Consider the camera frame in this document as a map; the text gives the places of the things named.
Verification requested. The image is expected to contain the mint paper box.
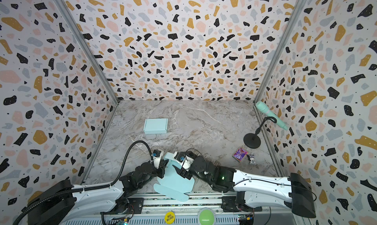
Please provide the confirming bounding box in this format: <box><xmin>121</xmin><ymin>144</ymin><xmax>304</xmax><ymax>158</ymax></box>
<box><xmin>143</xmin><ymin>118</ymin><xmax>168</xmax><ymax>135</ymax></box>

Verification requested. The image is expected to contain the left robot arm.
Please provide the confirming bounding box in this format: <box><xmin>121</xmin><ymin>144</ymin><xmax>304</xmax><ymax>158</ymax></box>
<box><xmin>27</xmin><ymin>160</ymin><xmax>168</xmax><ymax>225</ymax></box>

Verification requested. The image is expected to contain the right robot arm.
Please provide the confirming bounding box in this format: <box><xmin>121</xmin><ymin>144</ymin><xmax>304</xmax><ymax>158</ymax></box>
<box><xmin>174</xmin><ymin>151</ymin><xmax>316</xmax><ymax>218</ymax></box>

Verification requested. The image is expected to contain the colourful small card box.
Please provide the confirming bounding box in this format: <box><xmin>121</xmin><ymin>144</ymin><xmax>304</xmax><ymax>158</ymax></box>
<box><xmin>232</xmin><ymin>147</ymin><xmax>248</xmax><ymax>162</ymax></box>

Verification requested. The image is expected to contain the small black white figurine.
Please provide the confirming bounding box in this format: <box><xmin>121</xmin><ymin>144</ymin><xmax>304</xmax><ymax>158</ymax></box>
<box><xmin>248</xmin><ymin>155</ymin><xmax>256</xmax><ymax>165</ymax></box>

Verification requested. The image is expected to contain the green round button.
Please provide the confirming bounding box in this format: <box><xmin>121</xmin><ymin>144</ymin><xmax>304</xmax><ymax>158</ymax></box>
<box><xmin>197</xmin><ymin>208</ymin><xmax>215</xmax><ymax>225</ymax></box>

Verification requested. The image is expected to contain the yellow round sticker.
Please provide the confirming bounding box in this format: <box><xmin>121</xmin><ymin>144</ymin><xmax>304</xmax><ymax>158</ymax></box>
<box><xmin>164</xmin><ymin>211</ymin><xmax>176</xmax><ymax>225</ymax></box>

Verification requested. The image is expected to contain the mint green microphone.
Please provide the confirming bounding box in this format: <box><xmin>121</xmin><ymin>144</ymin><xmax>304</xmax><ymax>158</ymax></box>
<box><xmin>255</xmin><ymin>101</ymin><xmax>288</xmax><ymax>130</ymax></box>

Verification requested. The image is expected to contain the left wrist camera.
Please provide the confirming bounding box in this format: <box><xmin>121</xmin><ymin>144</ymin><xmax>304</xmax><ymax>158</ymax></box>
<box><xmin>152</xmin><ymin>149</ymin><xmax>164</xmax><ymax>169</ymax></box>

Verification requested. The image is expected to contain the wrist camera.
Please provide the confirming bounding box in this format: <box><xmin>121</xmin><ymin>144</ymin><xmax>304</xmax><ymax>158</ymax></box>
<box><xmin>152</xmin><ymin>149</ymin><xmax>164</xmax><ymax>169</ymax></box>
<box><xmin>174</xmin><ymin>151</ymin><xmax>196</xmax><ymax>171</ymax></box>

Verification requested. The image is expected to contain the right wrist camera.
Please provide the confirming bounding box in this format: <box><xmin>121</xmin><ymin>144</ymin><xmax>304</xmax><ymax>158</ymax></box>
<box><xmin>174</xmin><ymin>151</ymin><xmax>196</xmax><ymax>171</ymax></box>

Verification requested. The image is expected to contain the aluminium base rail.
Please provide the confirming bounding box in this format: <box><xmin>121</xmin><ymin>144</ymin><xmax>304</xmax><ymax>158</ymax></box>
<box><xmin>67</xmin><ymin>192</ymin><xmax>311</xmax><ymax>225</ymax></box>

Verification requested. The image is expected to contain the left black corrugated cable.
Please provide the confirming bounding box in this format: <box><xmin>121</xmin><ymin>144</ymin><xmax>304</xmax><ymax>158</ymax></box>
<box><xmin>12</xmin><ymin>140</ymin><xmax>154</xmax><ymax>225</ymax></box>

